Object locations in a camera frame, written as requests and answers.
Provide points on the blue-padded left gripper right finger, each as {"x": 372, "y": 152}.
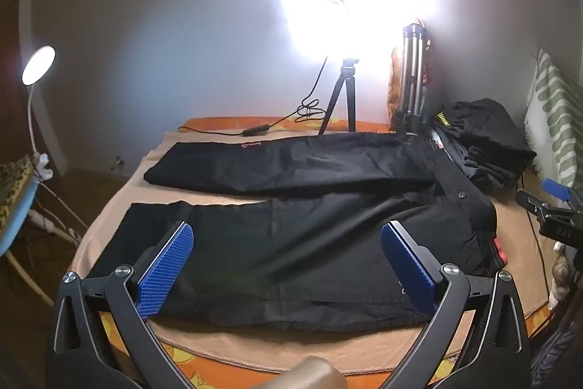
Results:
{"x": 496, "y": 352}

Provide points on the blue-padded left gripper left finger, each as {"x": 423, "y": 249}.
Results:
{"x": 78, "y": 350}

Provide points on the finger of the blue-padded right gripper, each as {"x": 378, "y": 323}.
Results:
{"x": 556, "y": 190}

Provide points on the black pants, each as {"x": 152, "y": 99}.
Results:
{"x": 302, "y": 251}

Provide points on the green white patterned cloth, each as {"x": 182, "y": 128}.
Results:
{"x": 553, "y": 123}

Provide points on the stack of folded dark clothes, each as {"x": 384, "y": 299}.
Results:
{"x": 484, "y": 142}

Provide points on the blue chair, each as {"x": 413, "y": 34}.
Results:
{"x": 18, "y": 215}

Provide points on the leopard print cushion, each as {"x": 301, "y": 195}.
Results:
{"x": 15, "y": 176}

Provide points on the folded silver tripod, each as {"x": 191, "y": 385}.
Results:
{"x": 411, "y": 96}

